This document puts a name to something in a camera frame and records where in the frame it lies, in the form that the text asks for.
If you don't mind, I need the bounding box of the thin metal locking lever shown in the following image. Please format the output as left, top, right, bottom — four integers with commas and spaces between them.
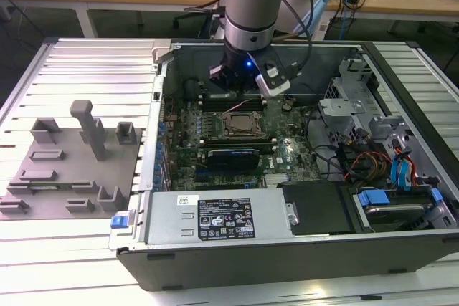
222, 100, 254, 117

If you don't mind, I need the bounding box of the silver square CPU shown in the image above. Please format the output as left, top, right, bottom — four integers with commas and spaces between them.
229, 116, 254, 133

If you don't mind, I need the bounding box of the metal socket cover frame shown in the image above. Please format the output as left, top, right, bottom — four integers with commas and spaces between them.
221, 111, 262, 139

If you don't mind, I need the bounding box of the installed RAM stick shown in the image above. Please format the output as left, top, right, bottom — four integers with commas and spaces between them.
198, 135, 278, 153

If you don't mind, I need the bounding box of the pale grey case latch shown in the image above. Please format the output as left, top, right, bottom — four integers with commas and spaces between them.
151, 39, 174, 67

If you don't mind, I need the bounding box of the black graphics card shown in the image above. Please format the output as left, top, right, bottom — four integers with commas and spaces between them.
204, 146, 262, 171

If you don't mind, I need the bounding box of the blue expansion slot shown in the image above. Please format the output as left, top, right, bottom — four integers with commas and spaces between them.
194, 164, 217, 182

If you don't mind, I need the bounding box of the green motherboard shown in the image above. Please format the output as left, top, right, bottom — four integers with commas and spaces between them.
161, 95, 326, 193

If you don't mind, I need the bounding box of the small silver chipset heatsink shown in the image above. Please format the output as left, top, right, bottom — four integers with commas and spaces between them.
264, 172, 288, 189

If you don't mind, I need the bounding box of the grey metal drive cage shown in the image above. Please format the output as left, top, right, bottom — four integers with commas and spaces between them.
328, 57, 381, 106

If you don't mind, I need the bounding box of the grey power supply with label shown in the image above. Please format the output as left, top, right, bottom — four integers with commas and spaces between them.
144, 188, 292, 247

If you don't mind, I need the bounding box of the black plastic drive cover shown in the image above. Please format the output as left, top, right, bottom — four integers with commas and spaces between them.
276, 181, 356, 236

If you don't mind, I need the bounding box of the blue case latch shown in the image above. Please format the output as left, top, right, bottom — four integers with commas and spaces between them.
110, 211, 130, 229

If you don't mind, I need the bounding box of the black open PC case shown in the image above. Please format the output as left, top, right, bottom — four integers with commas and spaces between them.
107, 38, 459, 292

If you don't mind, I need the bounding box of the grey plastic parts rack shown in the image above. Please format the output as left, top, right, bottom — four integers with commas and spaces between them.
0, 99, 145, 221

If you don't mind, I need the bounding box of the hard disk in blue carrier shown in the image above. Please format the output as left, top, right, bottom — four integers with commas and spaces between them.
352, 186, 445, 234

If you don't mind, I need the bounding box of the green RAM stick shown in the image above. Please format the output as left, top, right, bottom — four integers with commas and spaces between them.
25, 182, 93, 193

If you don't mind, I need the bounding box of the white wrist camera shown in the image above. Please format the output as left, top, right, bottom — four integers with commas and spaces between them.
255, 55, 292, 98

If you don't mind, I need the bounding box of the silver metal drive bracket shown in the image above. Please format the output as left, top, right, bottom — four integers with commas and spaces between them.
318, 97, 364, 142

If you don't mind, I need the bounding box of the grey metal disk bay bracket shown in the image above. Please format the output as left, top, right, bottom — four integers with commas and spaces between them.
369, 114, 419, 167

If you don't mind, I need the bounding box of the coloured power wire bundle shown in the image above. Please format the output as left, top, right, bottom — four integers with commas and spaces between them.
342, 150, 394, 182

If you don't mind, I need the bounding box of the blue flat data cable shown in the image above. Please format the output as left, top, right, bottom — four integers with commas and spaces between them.
398, 150, 414, 191
389, 157, 402, 191

